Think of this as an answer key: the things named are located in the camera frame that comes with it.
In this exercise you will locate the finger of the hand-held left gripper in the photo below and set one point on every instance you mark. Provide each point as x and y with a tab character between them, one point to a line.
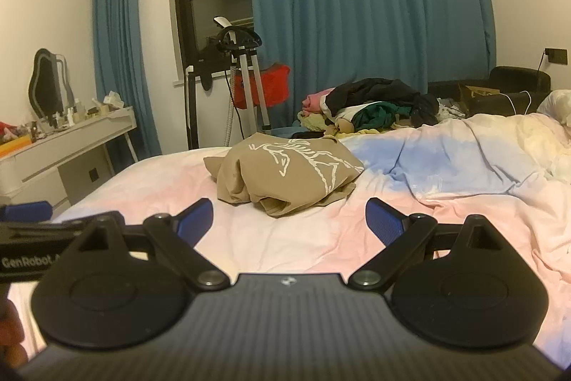
26	210

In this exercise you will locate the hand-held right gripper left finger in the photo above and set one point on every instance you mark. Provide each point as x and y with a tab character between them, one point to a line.
196	221

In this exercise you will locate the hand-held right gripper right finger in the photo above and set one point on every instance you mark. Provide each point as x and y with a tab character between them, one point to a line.
383	221

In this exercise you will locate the tan printed t-shirt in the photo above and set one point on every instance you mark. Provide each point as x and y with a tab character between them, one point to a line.
285	171

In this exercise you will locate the person's left hand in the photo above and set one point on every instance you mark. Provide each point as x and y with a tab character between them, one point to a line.
10	332

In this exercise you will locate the yellow box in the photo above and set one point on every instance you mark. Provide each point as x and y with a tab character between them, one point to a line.
13	149

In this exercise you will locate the white dressing table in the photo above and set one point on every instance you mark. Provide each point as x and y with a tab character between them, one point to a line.
53	153

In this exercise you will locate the pastel tie-dye quilt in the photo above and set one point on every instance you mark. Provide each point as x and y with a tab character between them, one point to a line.
446	193

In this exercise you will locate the row of cosmetic bottles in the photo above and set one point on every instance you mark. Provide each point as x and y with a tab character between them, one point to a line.
67	115

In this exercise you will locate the green garment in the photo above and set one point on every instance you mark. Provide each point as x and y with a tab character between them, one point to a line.
383	115

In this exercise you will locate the white garment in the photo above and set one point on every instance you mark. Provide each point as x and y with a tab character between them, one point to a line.
345	111

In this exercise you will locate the pale yellow garment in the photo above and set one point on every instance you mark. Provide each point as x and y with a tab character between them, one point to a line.
314	123

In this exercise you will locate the wavy black framed mirror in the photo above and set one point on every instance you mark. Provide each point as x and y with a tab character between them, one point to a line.
44	82

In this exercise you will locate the black garment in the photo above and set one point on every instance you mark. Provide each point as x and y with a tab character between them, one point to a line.
383	91

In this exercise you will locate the patterned white cloth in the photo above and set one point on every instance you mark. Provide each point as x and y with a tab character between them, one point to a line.
449	108

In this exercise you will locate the pink garment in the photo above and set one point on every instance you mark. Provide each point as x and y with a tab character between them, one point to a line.
314	100

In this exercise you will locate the tissue box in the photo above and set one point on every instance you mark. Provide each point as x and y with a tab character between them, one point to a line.
112	99

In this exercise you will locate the red cloth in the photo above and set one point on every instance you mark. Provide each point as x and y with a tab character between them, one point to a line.
272	86

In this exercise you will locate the cardboard box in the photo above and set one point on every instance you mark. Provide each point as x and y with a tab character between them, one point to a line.
479	95

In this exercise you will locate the garment steamer on stand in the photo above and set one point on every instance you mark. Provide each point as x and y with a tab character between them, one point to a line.
243	50

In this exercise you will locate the black sofa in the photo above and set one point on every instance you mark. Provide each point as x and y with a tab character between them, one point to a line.
517	79

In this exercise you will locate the narrow blue curtain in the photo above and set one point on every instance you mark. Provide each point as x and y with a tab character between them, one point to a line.
120	28

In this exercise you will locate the white pillow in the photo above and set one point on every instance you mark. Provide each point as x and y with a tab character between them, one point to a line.
555	106

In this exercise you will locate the dark wall outlet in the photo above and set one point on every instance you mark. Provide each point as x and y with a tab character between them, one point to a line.
556	56

